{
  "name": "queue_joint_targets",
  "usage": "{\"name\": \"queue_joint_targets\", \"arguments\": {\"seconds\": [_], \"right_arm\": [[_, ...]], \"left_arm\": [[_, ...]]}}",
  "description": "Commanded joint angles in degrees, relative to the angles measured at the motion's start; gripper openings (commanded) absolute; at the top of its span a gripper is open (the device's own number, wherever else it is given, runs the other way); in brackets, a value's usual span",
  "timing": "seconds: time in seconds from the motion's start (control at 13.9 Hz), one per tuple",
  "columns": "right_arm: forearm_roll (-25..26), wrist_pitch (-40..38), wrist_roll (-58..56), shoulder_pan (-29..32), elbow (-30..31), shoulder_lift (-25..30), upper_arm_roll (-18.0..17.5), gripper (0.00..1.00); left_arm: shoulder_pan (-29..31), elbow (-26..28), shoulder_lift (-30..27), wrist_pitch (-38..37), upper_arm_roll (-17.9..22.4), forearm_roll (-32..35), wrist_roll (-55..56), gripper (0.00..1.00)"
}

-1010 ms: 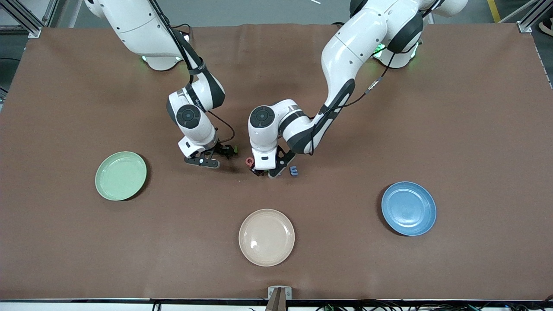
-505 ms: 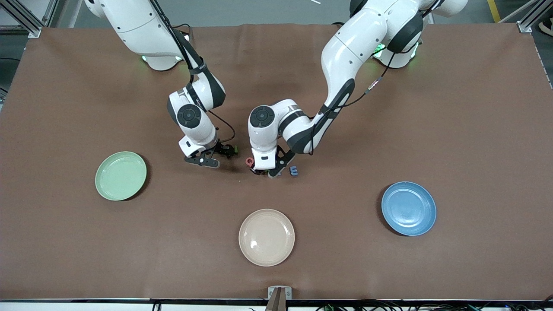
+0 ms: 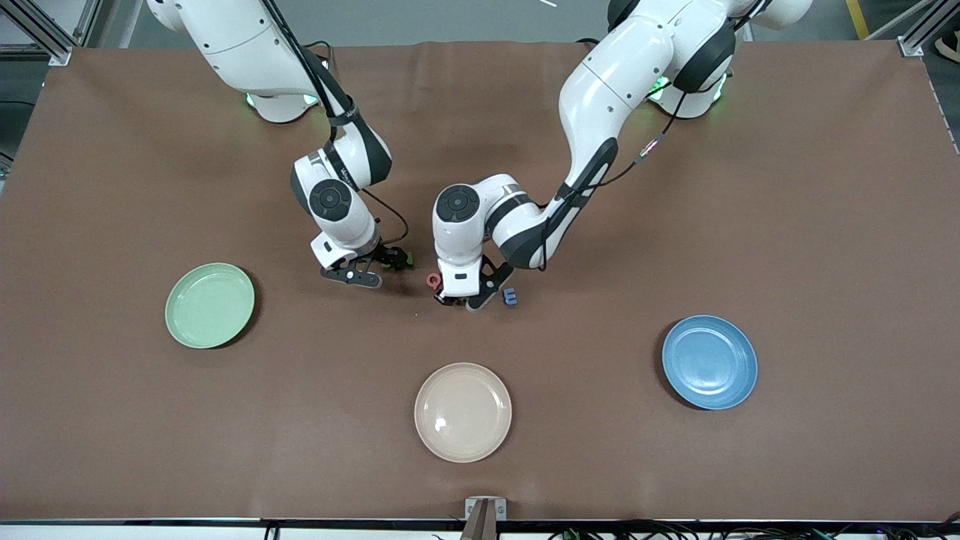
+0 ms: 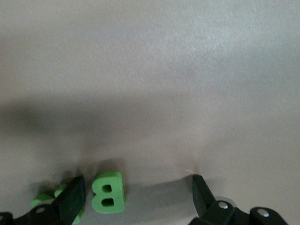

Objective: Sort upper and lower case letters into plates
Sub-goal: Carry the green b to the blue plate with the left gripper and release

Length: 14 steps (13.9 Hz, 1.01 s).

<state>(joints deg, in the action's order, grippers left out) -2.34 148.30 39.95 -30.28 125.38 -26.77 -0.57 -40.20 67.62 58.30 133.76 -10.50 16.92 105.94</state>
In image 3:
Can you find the red letter Q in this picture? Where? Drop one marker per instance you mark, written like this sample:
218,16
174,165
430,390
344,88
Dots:
433,281

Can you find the blue letter m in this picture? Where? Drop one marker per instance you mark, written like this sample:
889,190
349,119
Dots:
510,298

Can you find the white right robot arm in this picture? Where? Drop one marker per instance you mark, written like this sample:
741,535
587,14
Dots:
225,37

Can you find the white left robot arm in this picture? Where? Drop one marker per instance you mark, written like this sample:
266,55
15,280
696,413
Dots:
622,75

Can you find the beige round plate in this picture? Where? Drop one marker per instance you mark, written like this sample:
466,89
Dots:
463,412

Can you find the green round plate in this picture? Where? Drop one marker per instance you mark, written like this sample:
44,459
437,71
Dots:
210,306

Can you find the brown table cover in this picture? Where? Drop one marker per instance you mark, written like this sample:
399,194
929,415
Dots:
675,225

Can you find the blue round plate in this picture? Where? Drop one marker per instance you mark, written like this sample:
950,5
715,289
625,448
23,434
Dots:
709,362

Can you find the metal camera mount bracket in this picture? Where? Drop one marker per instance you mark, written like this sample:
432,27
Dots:
486,510

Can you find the aluminium frame post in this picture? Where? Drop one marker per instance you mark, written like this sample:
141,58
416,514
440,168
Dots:
911,45
52,49

